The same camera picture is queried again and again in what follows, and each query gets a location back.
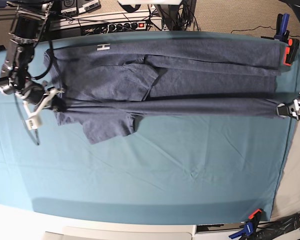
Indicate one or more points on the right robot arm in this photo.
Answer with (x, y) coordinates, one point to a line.
(28, 27)

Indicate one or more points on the blue orange clamp bottom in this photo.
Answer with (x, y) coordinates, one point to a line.
(249, 228)

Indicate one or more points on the blue-grey T-shirt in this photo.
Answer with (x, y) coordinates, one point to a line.
(107, 87)

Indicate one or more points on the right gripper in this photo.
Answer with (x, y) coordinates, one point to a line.
(36, 93)

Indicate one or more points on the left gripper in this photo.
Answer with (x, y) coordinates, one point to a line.
(290, 110)

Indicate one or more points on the blue black clamp top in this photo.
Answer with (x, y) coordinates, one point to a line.
(282, 34)

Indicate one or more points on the white power strip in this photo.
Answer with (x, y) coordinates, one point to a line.
(107, 28)

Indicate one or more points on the teal table cloth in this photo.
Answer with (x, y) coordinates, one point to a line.
(186, 170)

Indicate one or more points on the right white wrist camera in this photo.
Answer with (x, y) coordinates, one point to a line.
(33, 121)

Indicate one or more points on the orange black clamp top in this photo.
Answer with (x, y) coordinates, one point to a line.
(291, 51)

